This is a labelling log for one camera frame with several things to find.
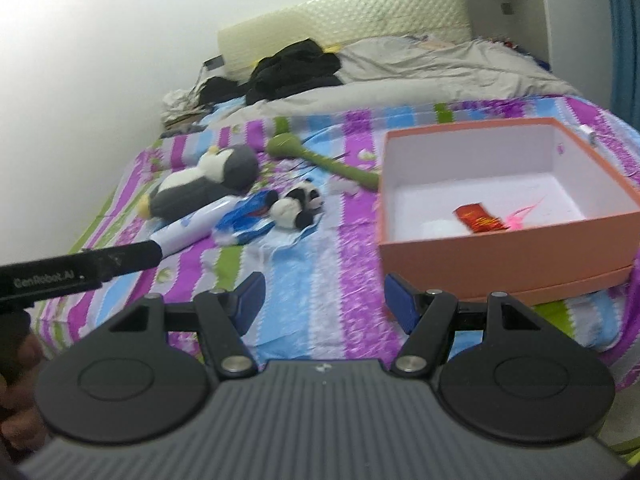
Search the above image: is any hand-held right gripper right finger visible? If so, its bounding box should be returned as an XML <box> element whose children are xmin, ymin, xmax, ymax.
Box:
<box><xmin>384</xmin><ymin>272</ymin><xmax>543</xmax><ymax>378</ymax></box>

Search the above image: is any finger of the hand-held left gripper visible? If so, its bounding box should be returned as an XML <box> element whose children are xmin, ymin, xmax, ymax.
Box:
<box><xmin>92</xmin><ymin>240</ymin><xmax>163</xmax><ymax>283</ymax></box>

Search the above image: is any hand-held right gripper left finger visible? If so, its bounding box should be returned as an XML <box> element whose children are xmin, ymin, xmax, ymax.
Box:
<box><xmin>107</xmin><ymin>271</ymin><xmax>267</xmax><ymax>378</ymax></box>

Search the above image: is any orange cardboard box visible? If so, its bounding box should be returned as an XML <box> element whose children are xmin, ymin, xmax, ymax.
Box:
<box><xmin>377</xmin><ymin>116</ymin><xmax>640</xmax><ymax>306</ymax></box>

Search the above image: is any white tube with blue print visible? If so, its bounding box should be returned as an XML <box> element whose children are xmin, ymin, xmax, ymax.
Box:
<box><xmin>150</xmin><ymin>195</ymin><xmax>243</xmax><ymax>261</ymax></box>

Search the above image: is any red packet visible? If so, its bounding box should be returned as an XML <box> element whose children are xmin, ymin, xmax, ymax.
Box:
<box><xmin>452</xmin><ymin>203</ymin><xmax>511</xmax><ymax>233</ymax></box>

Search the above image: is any pink feather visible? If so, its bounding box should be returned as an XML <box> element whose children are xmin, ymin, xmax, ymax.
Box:
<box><xmin>502</xmin><ymin>195</ymin><xmax>551</xmax><ymax>231</ymax></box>

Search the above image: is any person's left hand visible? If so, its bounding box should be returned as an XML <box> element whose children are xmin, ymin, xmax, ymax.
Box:
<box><xmin>0</xmin><ymin>332</ymin><xmax>48</xmax><ymax>461</ymax></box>

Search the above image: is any striped purple blue bedsheet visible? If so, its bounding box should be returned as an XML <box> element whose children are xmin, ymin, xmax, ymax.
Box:
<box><xmin>30</xmin><ymin>92</ymin><xmax>640</xmax><ymax>393</ymax></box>

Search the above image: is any blue white plastic packet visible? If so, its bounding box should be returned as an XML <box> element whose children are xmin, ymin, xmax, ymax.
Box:
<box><xmin>215</xmin><ymin>190</ymin><xmax>281</xmax><ymax>246</ymax></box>

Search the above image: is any small panda plush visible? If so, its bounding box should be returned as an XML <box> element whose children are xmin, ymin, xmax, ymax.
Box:
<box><xmin>270</xmin><ymin>180</ymin><xmax>326</xmax><ymax>231</ymax></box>

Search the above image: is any grey white penguin plush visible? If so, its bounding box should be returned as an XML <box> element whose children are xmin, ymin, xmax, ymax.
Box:
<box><xmin>137</xmin><ymin>144</ymin><xmax>261</xmax><ymax>221</ymax></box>

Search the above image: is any green long plush toy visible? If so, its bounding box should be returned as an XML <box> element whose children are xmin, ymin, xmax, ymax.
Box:
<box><xmin>265</xmin><ymin>117</ymin><xmax>381</xmax><ymax>193</ymax></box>

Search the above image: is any white crumpled cloth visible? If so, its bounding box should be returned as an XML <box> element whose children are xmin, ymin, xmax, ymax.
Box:
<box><xmin>162</xmin><ymin>87</ymin><xmax>201</xmax><ymax>113</ymax></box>

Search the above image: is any grey blanket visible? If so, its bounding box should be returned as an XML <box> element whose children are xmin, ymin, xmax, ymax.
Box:
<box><xmin>247</xmin><ymin>37</ymin><xmax>583</xmax><ymax>111</ymax></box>

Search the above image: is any black clothes pile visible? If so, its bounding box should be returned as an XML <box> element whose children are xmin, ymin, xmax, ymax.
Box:
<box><xmin>197</xmin><ymin>38</ymin><xmax>346</xmax><ymax>106</ymax></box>

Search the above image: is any cream padded headboard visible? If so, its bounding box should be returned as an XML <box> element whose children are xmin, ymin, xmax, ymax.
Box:
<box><xmin>217</xmin><ymin>0</ymin><xmax>471</xmax><ymax>83</ymax></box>

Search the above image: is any white wardrobe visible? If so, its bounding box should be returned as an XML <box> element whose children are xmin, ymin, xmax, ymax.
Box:
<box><xmin>460</xmin><ymin>0</ymin><xmax>608</xmax><ymax>111</ymax></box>

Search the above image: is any blue curtain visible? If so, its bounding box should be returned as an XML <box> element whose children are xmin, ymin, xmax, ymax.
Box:
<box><xmin>600</xmin><ymin>0</ymin><xmax>640</xmax><ymax>126</ymax></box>

